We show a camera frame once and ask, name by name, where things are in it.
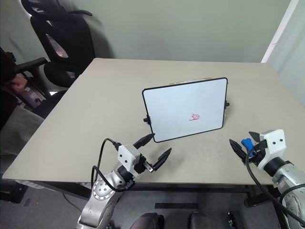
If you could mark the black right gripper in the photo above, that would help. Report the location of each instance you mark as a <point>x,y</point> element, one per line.
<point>258,155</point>

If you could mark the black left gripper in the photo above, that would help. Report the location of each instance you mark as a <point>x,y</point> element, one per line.
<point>141,167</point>

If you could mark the blue plastic object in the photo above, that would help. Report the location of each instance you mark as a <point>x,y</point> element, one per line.
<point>246,143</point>

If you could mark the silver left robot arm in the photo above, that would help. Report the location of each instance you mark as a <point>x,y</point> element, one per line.
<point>102,190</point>

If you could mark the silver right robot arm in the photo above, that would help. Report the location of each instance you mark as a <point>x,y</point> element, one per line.
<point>289,177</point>

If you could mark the person's bare hand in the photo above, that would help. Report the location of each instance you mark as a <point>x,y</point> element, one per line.
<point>19,83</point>

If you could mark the black-framed whiteboard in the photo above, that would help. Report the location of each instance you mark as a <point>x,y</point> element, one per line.
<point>181,105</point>

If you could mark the black floor tape strip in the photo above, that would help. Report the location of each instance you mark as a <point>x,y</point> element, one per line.
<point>176,206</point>

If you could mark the dark rounded shape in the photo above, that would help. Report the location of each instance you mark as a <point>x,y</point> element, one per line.
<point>199,220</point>
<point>147,221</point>

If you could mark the small black floor fixture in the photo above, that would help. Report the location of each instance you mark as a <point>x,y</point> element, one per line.
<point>231,219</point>

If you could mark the grey equipment box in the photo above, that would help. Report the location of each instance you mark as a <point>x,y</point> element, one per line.
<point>32,95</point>

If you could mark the grey trouser leg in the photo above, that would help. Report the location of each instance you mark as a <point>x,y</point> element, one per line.
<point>16,133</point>

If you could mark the black office chair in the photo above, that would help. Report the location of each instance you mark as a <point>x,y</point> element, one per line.
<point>66,35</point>

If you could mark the person in dark clothing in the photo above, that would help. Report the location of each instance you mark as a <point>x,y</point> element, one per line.
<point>6,78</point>

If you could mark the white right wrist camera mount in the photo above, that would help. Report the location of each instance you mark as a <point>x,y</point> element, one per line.
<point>274,145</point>

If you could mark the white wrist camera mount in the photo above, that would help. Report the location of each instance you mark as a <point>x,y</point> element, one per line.
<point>274,145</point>
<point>126,155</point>

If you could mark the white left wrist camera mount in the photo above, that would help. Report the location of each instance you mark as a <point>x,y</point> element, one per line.
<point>126,155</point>

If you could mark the white door frame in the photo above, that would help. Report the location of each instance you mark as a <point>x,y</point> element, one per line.
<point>278,35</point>

